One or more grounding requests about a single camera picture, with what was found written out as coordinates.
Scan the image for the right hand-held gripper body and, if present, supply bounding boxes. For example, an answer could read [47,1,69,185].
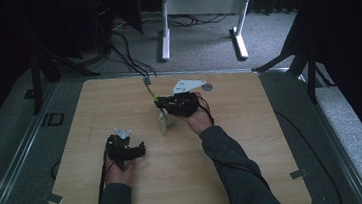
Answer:
[162,76,210,119]

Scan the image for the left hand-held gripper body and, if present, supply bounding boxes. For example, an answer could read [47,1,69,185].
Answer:
[103,126,137,173]

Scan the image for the white translucent cup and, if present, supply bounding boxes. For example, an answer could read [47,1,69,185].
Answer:
[157,108,179,136]

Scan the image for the person's right hand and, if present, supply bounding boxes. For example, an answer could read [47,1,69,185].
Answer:
[178,90,216,138]

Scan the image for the person's left hand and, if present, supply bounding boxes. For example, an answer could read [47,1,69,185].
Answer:
[102,152,139,190]

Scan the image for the grey round disc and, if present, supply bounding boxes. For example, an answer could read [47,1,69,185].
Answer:
[200,82,214,93]

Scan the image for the grey tape piece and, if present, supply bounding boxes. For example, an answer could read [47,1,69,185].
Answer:
[40,190,65,204]
[288,167,310,181]

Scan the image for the black tripod stand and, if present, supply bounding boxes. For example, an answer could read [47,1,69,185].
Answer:
[246,6,339,111]
[26,36,104,116]

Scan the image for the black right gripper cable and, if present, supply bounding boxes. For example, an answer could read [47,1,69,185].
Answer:
[196,87,270,198]

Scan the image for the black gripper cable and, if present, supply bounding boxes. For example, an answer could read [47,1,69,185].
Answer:
[196,87,270,198]
[92,145,116,204]

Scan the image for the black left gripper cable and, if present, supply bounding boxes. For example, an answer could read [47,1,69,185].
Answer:
[92,145,116,204]

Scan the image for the bundle of black floor cables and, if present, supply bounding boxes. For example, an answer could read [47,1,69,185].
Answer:
[94,15,158,83]

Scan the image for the black cables under desk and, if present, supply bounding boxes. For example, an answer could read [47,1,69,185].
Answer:
[166,7,230,30]

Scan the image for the white desk frame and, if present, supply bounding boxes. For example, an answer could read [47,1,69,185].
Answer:
[154,0,261,69]

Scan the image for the long black floor cable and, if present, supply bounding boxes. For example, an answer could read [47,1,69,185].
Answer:
[273,104,343,204]

